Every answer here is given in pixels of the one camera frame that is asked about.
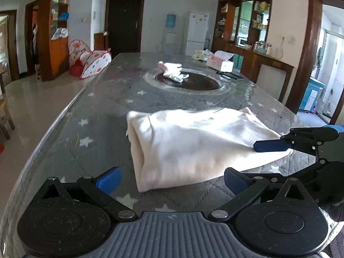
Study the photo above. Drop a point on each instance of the cream sweatshirt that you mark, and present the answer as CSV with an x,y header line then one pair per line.
x,y
188,145

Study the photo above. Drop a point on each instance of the tall wooden display cabinet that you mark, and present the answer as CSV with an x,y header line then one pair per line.
x,y
57,56

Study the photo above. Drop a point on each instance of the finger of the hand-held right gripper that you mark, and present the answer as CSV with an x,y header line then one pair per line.
x,y
309,170
271,145

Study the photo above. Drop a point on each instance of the round black induction hotplate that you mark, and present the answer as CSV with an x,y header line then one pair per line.
x,y
201,83

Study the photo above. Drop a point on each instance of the white microwave oven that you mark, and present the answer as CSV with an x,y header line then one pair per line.
x,y
242,42

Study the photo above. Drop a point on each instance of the white pink tissue box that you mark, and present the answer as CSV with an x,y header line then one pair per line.
x,y
219,64

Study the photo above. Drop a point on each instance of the black flat board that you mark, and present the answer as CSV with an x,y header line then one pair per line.
x,y
229,75

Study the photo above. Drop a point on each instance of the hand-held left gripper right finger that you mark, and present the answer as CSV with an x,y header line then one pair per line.
x,y
236,179

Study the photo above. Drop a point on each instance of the wooden archway frame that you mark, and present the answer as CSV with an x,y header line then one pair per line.
x,y
309,45

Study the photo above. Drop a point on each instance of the hanging dark coats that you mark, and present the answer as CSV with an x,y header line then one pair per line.
x,y
34,43

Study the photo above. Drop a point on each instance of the glass jar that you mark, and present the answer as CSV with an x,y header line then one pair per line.
x,y
268,49
256,46

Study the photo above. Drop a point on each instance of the white refrigerator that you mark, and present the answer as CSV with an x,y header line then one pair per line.
x,y
196,32

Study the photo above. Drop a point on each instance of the wooden wall shelf unit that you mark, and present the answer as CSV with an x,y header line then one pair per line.
x,y
228,18

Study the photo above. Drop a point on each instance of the polka dot play tent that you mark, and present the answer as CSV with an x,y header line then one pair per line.
x,y
94,64

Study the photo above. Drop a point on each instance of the wooden sideboard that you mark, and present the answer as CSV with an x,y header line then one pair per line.
x,y
252,61

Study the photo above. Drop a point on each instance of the blue water bottle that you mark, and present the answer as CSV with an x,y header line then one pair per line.
x,y
172,21

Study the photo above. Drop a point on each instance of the grey star quilted table cover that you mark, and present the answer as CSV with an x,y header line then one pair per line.
x,y
102,118

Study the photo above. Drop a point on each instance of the white wall socket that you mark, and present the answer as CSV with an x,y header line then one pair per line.
x,y
287,39

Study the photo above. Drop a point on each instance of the wooden stool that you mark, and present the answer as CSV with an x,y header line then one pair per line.
x,y
6,113

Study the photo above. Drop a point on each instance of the dark wooden door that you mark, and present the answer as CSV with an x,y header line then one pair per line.
x,y
125,24

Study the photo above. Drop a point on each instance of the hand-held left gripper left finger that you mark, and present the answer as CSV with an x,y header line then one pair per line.
x,y
108,179

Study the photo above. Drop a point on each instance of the small wooden cabinet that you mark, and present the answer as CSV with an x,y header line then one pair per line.
x,y
100,41

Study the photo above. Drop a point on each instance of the wooden doorway frame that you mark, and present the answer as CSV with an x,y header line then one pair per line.
x,y
14,45

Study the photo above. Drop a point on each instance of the white water dispenser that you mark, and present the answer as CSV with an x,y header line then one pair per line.
x,y
171,40

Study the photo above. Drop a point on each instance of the patterned plastic bag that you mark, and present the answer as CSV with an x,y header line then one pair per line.
x,y
200,54

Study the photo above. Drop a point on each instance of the light blue small cabinet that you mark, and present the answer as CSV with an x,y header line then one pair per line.
x,y
311,96

